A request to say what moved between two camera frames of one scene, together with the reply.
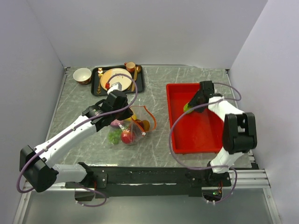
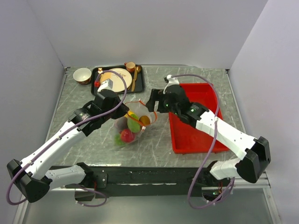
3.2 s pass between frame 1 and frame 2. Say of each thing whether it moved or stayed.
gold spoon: stayed
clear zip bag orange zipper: moved
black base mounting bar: stayed
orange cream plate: stayed
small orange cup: stayed
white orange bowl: stayed
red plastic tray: stayed
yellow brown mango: moved
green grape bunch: moved
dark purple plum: moved
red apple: stayed
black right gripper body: moved
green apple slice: moved
